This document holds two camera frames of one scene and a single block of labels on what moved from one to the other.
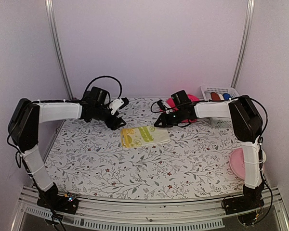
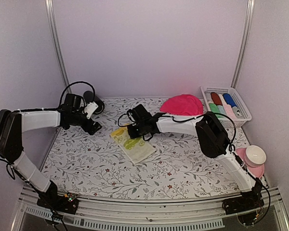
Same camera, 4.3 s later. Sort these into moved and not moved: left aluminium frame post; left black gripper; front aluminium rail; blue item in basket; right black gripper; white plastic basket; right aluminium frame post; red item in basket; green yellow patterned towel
Moved: left black gripper; green yellow patterned towel; right black gripper
Not moved: left aluminium frame post; white plastic basket; red item in basket; blue item in basket; front aluminium rail; right aluminium frame post
